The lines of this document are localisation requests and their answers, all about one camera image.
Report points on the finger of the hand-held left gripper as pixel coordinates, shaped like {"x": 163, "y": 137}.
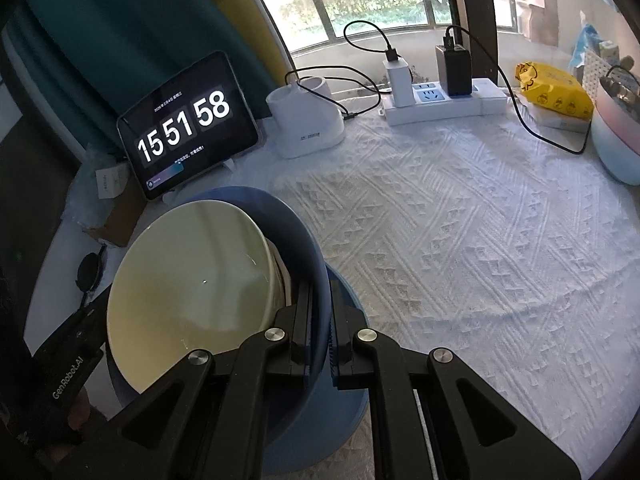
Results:
{"x": 95, "y": 317}

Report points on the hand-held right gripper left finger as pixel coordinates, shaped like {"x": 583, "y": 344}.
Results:
{"x": 302, "y": 345}

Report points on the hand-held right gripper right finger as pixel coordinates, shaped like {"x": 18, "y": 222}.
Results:
{"x": 345, "y": 355}

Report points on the cream bowl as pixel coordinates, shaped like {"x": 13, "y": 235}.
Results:
{"x": 190, "y": 280}

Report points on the blue bowl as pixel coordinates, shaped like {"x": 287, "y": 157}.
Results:
{"x": 300, "y": 240}

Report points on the person's left hand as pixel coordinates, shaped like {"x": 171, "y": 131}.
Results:
{"x": 80, "y": 410}

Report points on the black zip pouch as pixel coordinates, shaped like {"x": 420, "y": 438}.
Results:
{"x": 89, "y": 272}

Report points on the cardboard box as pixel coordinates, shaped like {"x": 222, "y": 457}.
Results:
{"x": 120, "y": 220}

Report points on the clear plastic bags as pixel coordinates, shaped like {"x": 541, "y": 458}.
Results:
{"x": 85, "y": 185}

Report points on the white textured tablecloth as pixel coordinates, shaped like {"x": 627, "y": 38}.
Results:
{"x": 450, "y": 235}

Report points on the tablet showing clock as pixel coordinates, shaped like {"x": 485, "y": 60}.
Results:
{"x": 185, "y": 125}

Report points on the white power strip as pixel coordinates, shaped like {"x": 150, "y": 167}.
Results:
{"x": 440, "y": 112}

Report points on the white charger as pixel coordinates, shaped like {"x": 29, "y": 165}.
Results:
{"x": 398, "y": 82}

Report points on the teal curtain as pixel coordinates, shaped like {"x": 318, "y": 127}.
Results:
{"x": 125, "y": 35}

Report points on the black charger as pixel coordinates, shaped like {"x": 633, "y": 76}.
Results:
{"x": 453, "y": 72}

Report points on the white tissue pack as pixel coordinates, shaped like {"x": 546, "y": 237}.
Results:
{"x": 560, "y": 124}

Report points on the yellow curtain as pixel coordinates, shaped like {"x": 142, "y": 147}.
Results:
{"x": 240, "y": 20}

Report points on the yellow wipes packet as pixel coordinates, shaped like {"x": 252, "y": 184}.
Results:
{"x": 555, "y": 92}

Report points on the pink and blue pot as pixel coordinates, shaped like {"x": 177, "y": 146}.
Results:
{"x": 617, "y": 145}

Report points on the white perforated board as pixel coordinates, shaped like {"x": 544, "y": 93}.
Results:
{"x": 597, "y": 67}

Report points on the blue plastic bag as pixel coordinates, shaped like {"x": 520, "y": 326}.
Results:
{"x": 582, "y": 45}

